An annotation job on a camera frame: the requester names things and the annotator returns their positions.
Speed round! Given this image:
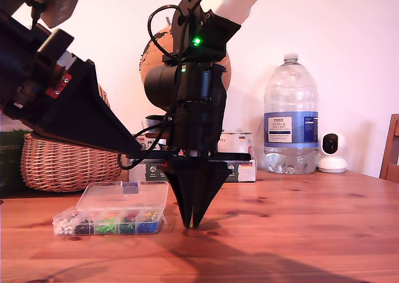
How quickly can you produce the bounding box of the wicker basket with handle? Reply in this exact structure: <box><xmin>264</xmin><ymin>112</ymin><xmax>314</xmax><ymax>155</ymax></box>
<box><xmin>20</xmin><ymin>83</ymin><xmax>123</xmax><ymax>193</ymax></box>

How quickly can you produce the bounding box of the small white round camera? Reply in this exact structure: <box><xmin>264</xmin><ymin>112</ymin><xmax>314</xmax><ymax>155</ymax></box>
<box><xmin>317</xmin><ymin>132</ymin><xmax>348</xmax><ymax>174</ymax></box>

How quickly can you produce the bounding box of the brown wooden chair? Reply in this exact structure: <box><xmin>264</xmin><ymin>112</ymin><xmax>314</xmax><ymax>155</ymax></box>
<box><xmin>378</xmin><ymin>113</ymin><xmax>399</xmax><ymax>184</ymax></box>

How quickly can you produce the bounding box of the clear plastic pin organizer box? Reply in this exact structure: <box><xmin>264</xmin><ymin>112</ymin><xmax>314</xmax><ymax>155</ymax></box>
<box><xmin>52</xmin><ymin>180</ymin><xmax>170</xmax><ymax>237</ymax></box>

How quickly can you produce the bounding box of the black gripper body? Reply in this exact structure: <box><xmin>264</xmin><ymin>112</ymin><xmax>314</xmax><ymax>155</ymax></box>
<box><xmin>127</xmin><ymin>101</ymin><xmax>252</xmax><ymax>164</ymax></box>

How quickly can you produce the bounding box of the dark green cardboard can tray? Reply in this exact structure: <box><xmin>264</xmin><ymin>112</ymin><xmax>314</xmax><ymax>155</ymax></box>
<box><xmin>128</xmin><ymin>158</ymin><xmax>257</xmax><ymax>184</ymax></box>

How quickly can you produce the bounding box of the large clear water bottle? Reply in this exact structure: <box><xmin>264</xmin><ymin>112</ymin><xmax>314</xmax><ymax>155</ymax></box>
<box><xmin>262</xmin><ymin>54</ymin><xmax>320</xmax><ymax>176</ymax></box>

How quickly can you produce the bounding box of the cork globe on metal stand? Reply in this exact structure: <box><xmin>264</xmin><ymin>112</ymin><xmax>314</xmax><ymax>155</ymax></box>
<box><xmin>139</xmin><ymin>16</ymin><xmax>232</xmax><ymax>92</ymax></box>

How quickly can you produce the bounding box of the can with black white label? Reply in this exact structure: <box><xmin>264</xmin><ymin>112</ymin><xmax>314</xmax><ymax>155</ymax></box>
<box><xmin>132</xmin><ymin>133</ymin><xmax>171</xmax><ymax>155</ymax></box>

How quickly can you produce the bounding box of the green and silver food bag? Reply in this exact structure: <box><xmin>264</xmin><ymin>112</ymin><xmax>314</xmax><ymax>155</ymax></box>
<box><xmin>0</xmin><ymin>117</ymin><xmax>29</xmax><ymax>198</ymax></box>

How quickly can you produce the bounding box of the short black cable loop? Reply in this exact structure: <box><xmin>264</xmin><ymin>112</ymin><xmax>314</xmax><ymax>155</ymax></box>
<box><xmin>147</xmin><ymin>4</ymin><xmax>190</xmax><ymax>61</ymax></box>

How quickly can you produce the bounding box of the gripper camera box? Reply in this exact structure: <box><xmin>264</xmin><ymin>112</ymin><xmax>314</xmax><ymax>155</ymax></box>
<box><xmin>141</xmin><ymin>115</ymin><xmax>165</xmax><ymax>139</ymax></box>
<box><xmin>32</xmin><ymin>0</ymin><xmax>84</xmax><ymax>29</ymax></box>

